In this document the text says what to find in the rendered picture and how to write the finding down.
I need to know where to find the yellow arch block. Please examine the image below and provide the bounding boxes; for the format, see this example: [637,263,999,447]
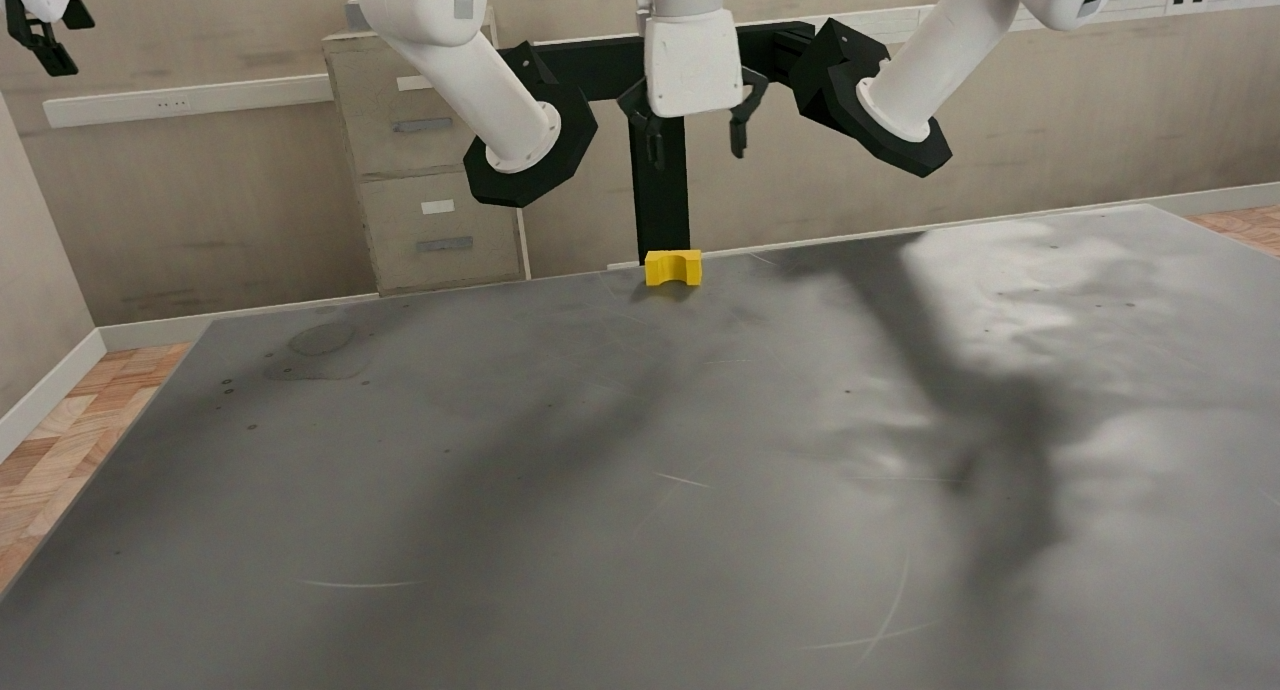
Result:
[645,250,701,285]

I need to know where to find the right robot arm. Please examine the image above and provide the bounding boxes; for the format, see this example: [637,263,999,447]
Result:
[358,0,561,174]

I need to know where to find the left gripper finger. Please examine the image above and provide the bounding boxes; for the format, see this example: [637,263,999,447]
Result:
[614,76,664,172]
[727,67,768,159]

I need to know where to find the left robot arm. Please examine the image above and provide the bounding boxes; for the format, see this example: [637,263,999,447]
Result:
[635,0,1108,142]

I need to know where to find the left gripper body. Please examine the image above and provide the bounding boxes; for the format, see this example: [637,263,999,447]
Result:
[643,8,741,116]

